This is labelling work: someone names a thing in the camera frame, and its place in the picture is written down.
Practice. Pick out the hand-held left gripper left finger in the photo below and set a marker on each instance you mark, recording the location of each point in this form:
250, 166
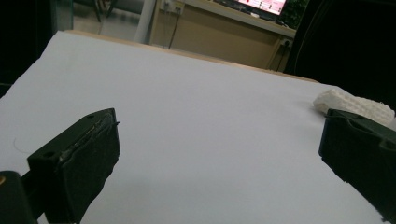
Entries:
81, 161

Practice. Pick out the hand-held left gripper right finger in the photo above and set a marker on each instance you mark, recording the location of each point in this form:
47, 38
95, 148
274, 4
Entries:
361, 152

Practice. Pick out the white waffle cloth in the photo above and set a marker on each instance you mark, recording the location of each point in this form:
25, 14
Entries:
351, 104

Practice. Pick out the white table cover sheet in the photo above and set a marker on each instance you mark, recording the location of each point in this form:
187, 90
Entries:
202, 124

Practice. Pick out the green plant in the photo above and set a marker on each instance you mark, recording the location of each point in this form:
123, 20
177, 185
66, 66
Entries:
294, 12

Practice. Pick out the wooden table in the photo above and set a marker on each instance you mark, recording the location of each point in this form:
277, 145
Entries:
218, 60

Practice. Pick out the computer monitor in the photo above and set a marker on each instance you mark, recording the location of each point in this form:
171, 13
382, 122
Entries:
264, 4

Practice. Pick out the light wooden desk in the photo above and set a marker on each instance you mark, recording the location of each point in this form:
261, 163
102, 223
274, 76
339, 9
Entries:
218, 37

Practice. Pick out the white post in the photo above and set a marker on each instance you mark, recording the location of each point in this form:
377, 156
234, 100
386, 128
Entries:
144, 18

